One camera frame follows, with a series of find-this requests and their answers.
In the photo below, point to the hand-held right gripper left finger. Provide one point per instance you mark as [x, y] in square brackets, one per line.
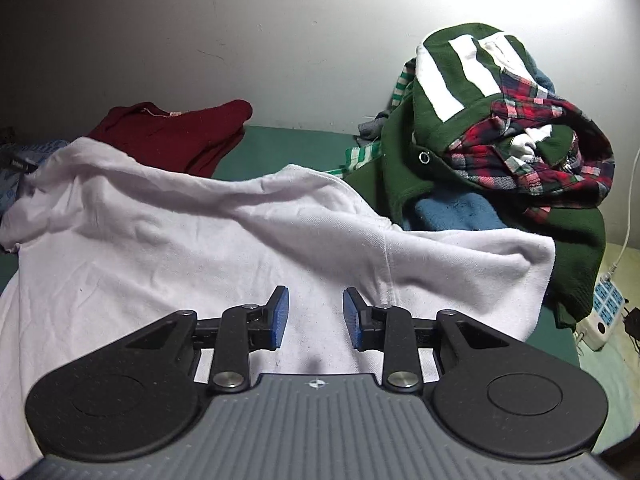
[280, 317]

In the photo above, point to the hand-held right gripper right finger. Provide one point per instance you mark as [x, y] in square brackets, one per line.
[350, 320]

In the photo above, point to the pile of green plaid clothes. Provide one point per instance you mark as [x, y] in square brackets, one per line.
[400, 175]

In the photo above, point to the green white striped shirt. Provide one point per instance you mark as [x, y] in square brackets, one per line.
[362, 155]

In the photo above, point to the grey cloth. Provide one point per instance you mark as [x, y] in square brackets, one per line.
[372, 127]

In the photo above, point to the maroon sweater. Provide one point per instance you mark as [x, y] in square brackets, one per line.
[190, 135]

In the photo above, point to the red plaid shirt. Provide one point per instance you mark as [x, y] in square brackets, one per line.
[500, 150]

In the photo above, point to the white power strip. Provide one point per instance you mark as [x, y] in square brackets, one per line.
[607, 305]

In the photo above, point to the black plug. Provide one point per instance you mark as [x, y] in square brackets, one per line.
[632, 325]

